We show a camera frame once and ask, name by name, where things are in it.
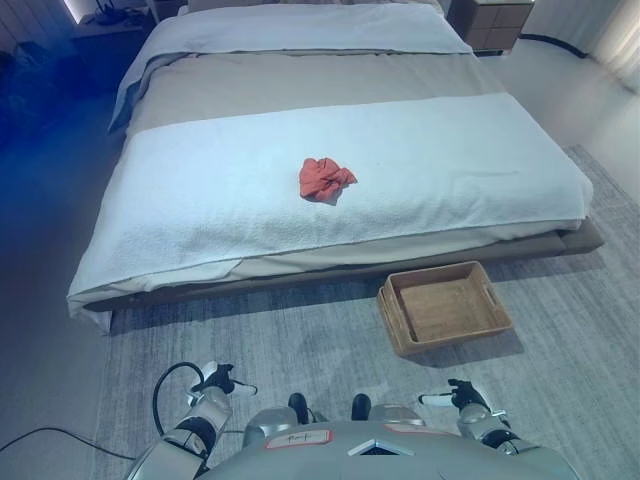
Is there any red cloth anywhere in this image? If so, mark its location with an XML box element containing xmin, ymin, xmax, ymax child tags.
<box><xmin>298</xmin><ymin>156</ymin><xmax>359</xmax><ymax>206</ymax></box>

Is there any thick black floor cable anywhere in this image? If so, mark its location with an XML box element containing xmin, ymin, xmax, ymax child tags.
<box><xmin>518</xmin><ymin>31</ymin><xmax>589</xmax><ymax>59</ymax></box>

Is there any robot legs and torso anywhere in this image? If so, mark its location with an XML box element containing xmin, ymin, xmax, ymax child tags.
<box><xmin>94</xmin><ymin>144</ymin><xmax>640</xmax><ymax>480</ymax></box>

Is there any silver right robot leg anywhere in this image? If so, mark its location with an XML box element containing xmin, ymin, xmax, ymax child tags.
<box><xmin>351</xmin><ymin>393</ymin><xmax>422</xmax><ymax>434</ymax></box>

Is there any black cable bundle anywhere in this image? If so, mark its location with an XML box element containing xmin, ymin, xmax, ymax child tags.
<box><xmin>92</xmin><ymin>0</ymin><xmax>147</xmax><ymax>27</ymax></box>

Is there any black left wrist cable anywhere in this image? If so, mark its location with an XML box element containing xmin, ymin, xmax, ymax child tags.
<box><xmin>151</xmin><ymin>361</ymin><xmax>205</xmax><ymax>442</ymax></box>

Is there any silver robot torso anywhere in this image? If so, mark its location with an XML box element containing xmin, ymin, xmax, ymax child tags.
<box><xmin>199</xmin><ymin>418</ymin><xmax>581</xmax><ymax>480</ymax></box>

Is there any thin black floor cable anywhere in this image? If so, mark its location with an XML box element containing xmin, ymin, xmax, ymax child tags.
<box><xmin>0</xmin><ymin>425</ymin><xmax>137</xmax><ymax>461</ymax></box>

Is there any brown wicker basket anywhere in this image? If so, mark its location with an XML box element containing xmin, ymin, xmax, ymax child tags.
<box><xmin>377</xmin><ymin>260</ymin><xmax>515</xmax><ymax>357</ymax></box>

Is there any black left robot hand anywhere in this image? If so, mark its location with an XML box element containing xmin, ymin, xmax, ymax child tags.
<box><xmin>191</xmin><ymin>363</ymin><xmax>259</xmax><ymax>397</ymax></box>

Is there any beige mattress sheet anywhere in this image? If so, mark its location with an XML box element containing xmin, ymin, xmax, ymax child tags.
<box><xmin>68</xmin><ymin>225</ymin><xmax>569</xmax><ymax>321</ymax></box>

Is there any white folded bed sheet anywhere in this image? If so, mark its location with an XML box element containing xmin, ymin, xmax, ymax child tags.
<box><xmin>108</xmin><ymin>0</ymin><xmax>474</xmax><ymax>134</ymax></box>

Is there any brown bed frame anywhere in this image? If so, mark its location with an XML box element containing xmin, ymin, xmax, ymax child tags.
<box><xmin>84</xmin><ymin>219</ymin><xmax>605</xmax><ymax>336</ymax></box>

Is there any beige duvet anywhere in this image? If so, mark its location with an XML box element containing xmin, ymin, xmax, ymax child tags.
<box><xmin>124</xmin><ymin>48</ymin><xmax>511</xmax><ymax>139</ymax></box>

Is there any brown wooden nightstand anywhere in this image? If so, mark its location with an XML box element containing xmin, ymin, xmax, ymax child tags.
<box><xmin>462</xmin><ymin>0</ymin><xmax>530</xmax><ymax>54</ymax></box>

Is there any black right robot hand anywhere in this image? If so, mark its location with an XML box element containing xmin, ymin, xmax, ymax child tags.
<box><xmin>417</xmin><ymin>378</ymin><xmax>507</xmax><ymax>418</ymax></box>

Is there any white curtain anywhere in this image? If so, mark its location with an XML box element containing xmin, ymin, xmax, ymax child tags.
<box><xmin>588</xmin><ymin>0</ymin><xmax>640</xmax><ymax>72</ymax></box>

